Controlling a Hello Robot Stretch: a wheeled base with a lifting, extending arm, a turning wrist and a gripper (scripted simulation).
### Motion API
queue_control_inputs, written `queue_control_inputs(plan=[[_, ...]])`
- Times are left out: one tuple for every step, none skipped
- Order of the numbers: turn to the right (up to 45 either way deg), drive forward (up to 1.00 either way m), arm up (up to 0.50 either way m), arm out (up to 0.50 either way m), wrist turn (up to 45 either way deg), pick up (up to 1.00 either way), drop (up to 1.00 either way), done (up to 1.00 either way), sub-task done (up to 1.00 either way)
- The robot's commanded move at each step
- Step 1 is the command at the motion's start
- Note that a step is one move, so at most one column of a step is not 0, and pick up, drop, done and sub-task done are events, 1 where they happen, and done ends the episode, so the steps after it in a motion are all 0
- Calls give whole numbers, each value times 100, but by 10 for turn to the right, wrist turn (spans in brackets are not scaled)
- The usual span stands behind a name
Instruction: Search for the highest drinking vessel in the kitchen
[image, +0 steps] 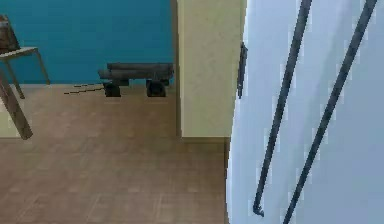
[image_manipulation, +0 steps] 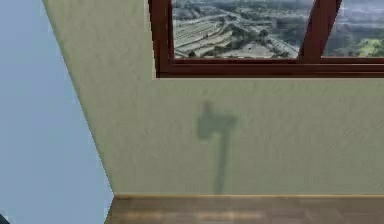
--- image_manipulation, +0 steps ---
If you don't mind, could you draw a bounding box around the brown framed window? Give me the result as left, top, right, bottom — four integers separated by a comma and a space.
147, 0, 384, 79

